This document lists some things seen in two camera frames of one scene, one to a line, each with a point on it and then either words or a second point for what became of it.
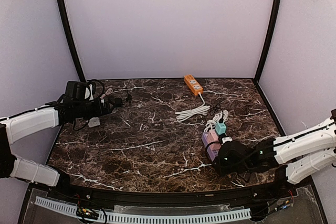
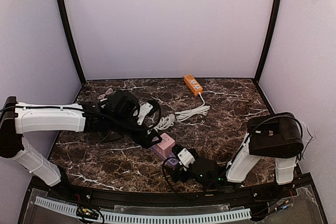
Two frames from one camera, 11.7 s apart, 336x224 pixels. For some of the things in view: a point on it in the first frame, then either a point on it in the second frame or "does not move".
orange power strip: (192, 84) does not move
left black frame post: (66, 23) does not move
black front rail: (73, 190) does not move
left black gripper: (105, 105) to (143, 135)
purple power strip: (213, 148) to (171, 159)
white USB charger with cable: (109, 91) does not move
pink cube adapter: (213, 136) to (166, 146)
